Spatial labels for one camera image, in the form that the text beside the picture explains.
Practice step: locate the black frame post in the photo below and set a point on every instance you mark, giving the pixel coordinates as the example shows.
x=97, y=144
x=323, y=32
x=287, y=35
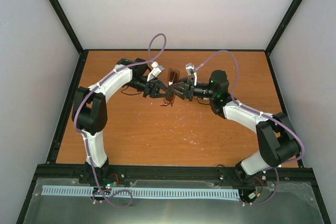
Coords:
x=289, y=14
x=66, y=25

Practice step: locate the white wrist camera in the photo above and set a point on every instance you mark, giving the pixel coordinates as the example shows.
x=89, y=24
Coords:
x=157, y=69
x=191, y=70

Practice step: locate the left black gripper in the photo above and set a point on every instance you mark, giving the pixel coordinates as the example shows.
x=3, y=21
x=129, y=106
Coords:
x=152, y=89

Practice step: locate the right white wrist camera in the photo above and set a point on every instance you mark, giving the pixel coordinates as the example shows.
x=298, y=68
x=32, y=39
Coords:
x=191, y=70

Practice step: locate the left green controller board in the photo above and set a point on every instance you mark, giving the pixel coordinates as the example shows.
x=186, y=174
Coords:
x=111, y=185

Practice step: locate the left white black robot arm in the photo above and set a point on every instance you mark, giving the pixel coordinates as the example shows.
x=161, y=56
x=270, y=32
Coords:
x=89, y=112

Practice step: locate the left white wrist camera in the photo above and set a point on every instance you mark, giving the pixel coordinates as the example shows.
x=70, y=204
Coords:
x=157, y=69

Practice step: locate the light blue slotted cable duct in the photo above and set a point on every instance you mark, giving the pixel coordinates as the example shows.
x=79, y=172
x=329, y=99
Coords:
x=145, y=193

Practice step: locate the left black frame post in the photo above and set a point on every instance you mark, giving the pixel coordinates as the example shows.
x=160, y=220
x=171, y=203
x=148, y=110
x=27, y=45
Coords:
x=66, y=25

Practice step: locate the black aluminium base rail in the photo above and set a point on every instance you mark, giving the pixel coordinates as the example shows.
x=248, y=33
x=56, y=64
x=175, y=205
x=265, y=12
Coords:
x=224, y=176

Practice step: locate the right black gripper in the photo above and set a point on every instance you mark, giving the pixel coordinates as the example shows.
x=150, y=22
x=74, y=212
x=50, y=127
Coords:
x=189, y=93

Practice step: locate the right black frame post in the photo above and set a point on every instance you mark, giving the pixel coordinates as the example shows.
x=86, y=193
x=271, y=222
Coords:
x=289, y=14

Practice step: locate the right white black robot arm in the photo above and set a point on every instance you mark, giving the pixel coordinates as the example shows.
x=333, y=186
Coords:
x=277, y=140

